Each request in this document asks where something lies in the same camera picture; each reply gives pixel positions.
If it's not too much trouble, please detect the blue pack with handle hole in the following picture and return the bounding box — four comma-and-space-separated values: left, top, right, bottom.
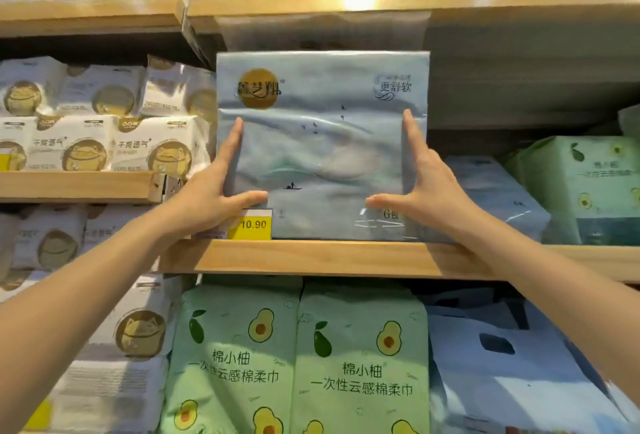
427, 294, 640, 434

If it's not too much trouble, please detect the plain blue tissue pack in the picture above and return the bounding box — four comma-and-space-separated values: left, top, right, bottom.
429, 156, 552, 244

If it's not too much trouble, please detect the person's left hand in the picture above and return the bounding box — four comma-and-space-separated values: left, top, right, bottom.
164, 117, 269, 241

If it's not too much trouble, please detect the blue tissue multipack gold circle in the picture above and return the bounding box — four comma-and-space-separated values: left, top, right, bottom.
216, 51, 432, 243

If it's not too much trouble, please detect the yellow price tag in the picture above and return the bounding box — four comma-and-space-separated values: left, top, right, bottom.
228, 209, 273, 241

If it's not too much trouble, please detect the person's right forearm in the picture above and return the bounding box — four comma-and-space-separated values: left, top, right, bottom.
450, 213, 640, 402

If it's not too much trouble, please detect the person's right hand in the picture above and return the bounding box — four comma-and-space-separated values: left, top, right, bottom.
365, 109, 483, 245

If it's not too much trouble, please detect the green avocado print towel pack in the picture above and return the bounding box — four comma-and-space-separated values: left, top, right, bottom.
290, 278, 432, 434
159, 275, 304, 434
504, 135, 640, 247

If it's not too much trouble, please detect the long wooden shelf board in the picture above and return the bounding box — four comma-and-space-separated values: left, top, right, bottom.
187, 0, 640, 34
159, 238, 640, 283

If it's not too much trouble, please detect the short wooden shelf board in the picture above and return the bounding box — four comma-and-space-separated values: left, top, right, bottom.
0, 0, 187, 39
0, 171, 185, 205

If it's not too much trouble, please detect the person's left forearm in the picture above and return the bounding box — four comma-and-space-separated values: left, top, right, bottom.
0, 206, 193, 434

